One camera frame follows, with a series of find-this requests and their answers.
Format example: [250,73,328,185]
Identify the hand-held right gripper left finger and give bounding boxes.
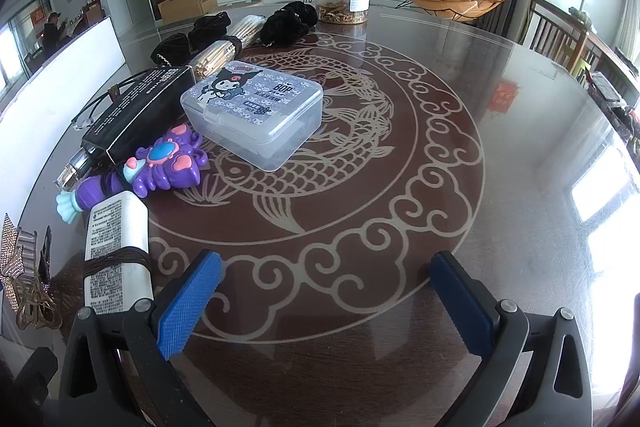
[59,249,223,427]

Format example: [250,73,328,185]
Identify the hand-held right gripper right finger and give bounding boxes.
[430,251,593,427]

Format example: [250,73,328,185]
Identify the dark hair tie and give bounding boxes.
[82,246,152,278]

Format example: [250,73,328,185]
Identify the white lotion tube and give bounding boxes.
[82,191,155,310]

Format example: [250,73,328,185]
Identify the purple toy wand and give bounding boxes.
[56,124,211,223]

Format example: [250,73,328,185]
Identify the gold hair clip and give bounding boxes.
[15,277,63,330]

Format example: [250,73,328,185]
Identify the clear plastic box cartoon label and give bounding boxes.
[180,61,324,172]

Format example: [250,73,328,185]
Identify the black rectangular carton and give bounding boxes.
[81,65,196,164]

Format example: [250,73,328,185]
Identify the eyeglasses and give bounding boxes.
[71,69,166,131]

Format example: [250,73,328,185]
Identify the banded chopstick bundle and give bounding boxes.
[192,34,244,80]

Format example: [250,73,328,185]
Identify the black beaded scrunchie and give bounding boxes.
[151,33,193,66]

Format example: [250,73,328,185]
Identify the large white storage box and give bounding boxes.
[0,14,127,233]

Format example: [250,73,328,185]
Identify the black velvet scrunchie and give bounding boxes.
[260,0,319,48]
[189,11,232,50]

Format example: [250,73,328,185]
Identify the silver hair clip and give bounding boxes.
[17,229,38,280]

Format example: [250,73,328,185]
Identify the silver flashlight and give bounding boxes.
[54,146,101,188]

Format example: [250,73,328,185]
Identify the cardboard box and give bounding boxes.
[157,0,219,25]

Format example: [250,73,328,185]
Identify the wooden desk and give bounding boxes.
[70,2,106,32]

